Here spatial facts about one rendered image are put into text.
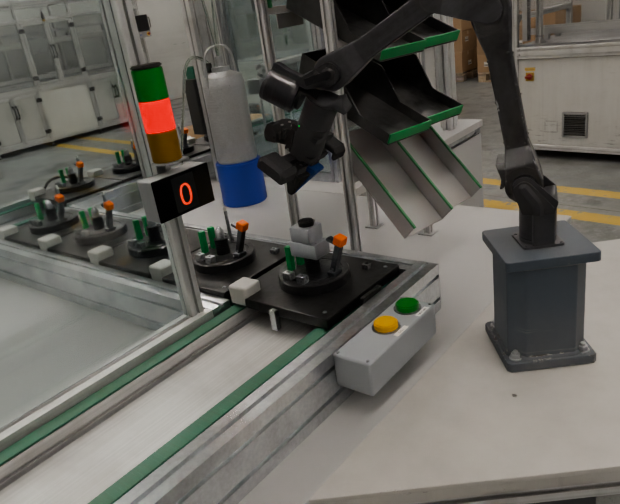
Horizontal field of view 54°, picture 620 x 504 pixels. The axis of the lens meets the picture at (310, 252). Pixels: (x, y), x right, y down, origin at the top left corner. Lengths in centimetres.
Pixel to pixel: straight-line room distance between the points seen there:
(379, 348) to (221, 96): 125
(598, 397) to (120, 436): 72
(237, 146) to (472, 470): 142
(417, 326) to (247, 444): 35
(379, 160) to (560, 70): 397
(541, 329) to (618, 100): 417
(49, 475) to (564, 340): 81
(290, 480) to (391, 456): 15
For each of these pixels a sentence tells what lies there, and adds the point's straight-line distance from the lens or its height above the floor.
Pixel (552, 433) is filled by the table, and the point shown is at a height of 86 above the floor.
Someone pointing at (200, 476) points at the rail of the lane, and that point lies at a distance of 82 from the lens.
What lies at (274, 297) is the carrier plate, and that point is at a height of 97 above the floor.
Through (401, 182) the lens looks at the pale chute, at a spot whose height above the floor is 107.
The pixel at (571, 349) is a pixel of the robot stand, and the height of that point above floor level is 89.
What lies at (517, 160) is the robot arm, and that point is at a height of 120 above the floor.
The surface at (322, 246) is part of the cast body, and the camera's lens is 114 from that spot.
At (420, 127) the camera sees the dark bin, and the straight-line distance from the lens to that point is 129.
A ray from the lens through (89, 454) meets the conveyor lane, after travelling 97.
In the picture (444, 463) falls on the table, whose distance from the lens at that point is 90.
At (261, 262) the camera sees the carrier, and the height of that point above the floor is 97.
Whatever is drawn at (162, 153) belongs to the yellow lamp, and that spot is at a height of 128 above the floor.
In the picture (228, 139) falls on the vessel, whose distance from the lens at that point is 203.
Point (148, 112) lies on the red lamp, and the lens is 102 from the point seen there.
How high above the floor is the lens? 147
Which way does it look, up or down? 22 degrees down
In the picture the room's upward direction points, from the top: 9 degrees counter-clockwise
